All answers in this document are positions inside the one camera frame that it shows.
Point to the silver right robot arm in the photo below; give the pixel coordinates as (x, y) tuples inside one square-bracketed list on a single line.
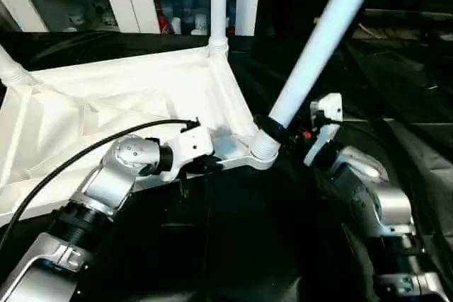
[(368, 196)]

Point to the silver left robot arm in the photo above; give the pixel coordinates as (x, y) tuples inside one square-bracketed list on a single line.
[(106, 189)]

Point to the black plastic mat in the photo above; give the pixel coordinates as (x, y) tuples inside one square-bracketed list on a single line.
[(248, 245)]

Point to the red bottle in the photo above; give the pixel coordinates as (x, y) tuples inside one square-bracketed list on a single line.
[(167, 22)]

